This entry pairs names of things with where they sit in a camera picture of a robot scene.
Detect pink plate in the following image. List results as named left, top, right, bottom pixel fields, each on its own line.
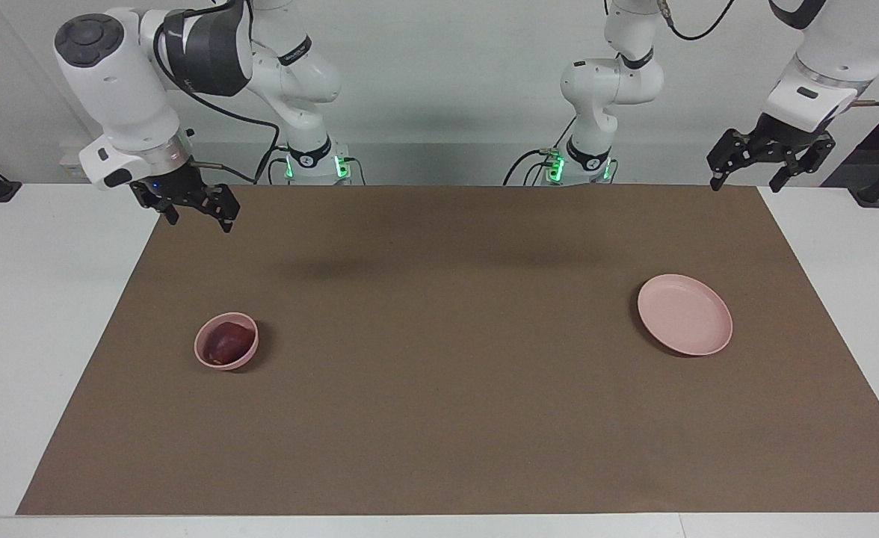
left=638, top=273, right=733, bottom=356

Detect pink bowl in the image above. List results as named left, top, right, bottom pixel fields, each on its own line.
left=194, top=312, right=259, bottom=371

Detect red apple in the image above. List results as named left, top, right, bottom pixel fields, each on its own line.
left=203, top=321, right=254, bottom=363

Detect brown table mat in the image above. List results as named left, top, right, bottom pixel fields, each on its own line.
left=16, top=184, right=879, bottom=516

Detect black left base cables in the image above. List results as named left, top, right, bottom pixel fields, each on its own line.
left=503, top=116, right=579, bottom=186

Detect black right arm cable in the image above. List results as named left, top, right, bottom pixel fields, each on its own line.
left=152, top=0, right=282, bottom=185

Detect white power strip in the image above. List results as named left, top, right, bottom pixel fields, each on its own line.
left=60, top=153, right=101, bottom=181

